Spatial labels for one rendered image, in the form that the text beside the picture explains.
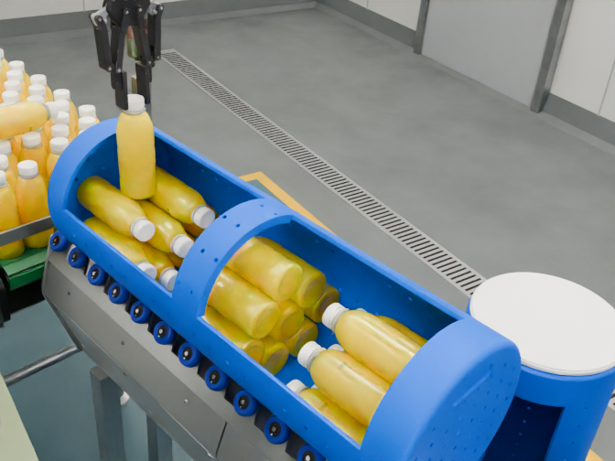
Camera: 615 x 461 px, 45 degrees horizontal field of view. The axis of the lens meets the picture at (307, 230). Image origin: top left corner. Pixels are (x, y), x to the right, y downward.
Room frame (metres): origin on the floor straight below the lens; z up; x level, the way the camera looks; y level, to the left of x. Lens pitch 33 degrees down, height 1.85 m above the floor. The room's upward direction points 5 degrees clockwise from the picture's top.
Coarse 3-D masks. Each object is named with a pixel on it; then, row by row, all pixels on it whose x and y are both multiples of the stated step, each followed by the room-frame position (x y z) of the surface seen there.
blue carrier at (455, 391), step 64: (64, 192) 1.16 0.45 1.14; (256, 192) 1.08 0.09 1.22; (192, 256) 0.94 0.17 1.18; (320, 256) 1.08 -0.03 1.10; (192, 320) 0.88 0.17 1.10; (448, 320) 0.88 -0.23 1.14; (256, 384) 0.78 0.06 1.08; (448, 384) 0.66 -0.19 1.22; (512, 384) 0.79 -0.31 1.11; (320, 448) 0.70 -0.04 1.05; (384, 448) 0.63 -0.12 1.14; (448, 448) 0.68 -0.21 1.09
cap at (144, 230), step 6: (138, 222) 1.13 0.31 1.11; (144, 222) 1.12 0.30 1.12; (150, 222) 1.13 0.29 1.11; (138, 228) 1.11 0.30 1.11; (144, 228) 1.12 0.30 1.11; (150, 228) 1.13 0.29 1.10; (138, 234) 1.11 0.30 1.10; (144, 234) 1.12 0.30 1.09; (150, 234) 1.13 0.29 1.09; (144, 240) 1.12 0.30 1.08
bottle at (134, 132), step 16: (128, 112) 1.21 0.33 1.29; (144, 112) 1.22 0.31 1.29; (128, 128) 1.19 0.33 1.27; (144, 128) 1.20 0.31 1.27; (128, 144) 1.19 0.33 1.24; (144, 144) 1.20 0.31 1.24; (128, 160) 1.19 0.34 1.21; (144, 160) 1.19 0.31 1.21; (128, 176) 1.19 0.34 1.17; (144, 176) 1.19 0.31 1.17; (128, 192) 1.19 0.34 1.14; (144, 192) 1.19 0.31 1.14
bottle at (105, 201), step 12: (84, 180) 1.24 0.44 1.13; (96, 180) 1.24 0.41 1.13; (84, 192) 1.21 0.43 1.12; (96, 192) 1.20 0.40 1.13; (108, 192) 1.20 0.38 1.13; (120, 192) 1.20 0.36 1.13; (84, 204) 1.21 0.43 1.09; (96, 204) 1.18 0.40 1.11; (108, 204) 1.17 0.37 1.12; (120, 204) 1.16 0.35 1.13; (132, 204) 1.16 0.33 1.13; (96, 216) 1.18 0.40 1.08; (108, 216) 1.15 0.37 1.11; (120, 216) 1.14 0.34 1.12; (132, 216) 1.14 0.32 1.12; (144, 216) 1.15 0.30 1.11; (120, 228) 1.13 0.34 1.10; (132, 228) 1.12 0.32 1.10
